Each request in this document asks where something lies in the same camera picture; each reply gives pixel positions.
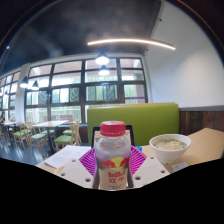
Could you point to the paper receipt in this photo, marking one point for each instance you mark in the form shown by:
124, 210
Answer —
180, 166

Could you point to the red-capped clear drink bottle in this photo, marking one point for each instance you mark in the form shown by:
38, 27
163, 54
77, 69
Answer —
111, 155

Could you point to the green upholstered booth seat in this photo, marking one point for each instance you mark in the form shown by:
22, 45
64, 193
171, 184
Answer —
150, 118

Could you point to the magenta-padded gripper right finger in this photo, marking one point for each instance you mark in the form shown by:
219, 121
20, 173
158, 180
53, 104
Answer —
151, 170

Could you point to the small blue-capped bottle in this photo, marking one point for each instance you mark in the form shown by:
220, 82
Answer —
139, 149

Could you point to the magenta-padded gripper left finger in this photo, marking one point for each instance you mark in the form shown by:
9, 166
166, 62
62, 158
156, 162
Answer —
71, 170

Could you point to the white paper sheet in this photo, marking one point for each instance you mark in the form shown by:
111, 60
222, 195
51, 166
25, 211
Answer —
65, 156

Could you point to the light wooden dining table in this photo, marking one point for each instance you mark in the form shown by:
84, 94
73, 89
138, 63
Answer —
50, 123
10, 123

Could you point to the black-framed window wall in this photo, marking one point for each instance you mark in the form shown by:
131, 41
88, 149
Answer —
83, 86

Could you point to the white bowl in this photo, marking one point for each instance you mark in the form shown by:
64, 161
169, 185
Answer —
170, 153

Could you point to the long linear ceiling light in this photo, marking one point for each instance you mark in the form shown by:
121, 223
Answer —
133, 41

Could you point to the group of pendant lamps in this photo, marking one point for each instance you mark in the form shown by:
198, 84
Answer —
102, 59

